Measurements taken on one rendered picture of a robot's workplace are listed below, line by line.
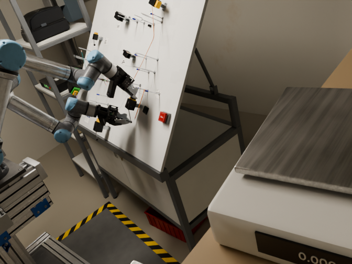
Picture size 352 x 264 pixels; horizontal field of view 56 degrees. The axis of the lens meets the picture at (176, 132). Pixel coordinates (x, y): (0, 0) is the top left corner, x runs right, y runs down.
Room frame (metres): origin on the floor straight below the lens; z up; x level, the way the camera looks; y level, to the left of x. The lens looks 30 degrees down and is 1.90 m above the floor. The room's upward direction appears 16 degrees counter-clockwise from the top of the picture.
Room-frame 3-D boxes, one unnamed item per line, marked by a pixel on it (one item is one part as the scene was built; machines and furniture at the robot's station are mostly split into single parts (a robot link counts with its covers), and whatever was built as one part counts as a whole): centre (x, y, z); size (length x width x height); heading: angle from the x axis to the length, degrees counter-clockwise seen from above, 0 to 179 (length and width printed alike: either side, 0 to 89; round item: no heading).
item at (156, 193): (1.70, 0.27, 0.60); 0.55 x 0.03 x 0.39; 32
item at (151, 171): (1.92, 0.43, 0.83); 1.18 x 0.05 x 0.06; 32
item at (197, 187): (2.09, 0.16, 0.60); 1.17 x 0.58 x 0.40; 32
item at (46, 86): (2.74, 0.76, 1.09); 0.35 x 0.33 x 0.07; 32
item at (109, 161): (2.17, 0.56, 0.60); 0.55 x 0.02 x 0.39; 32
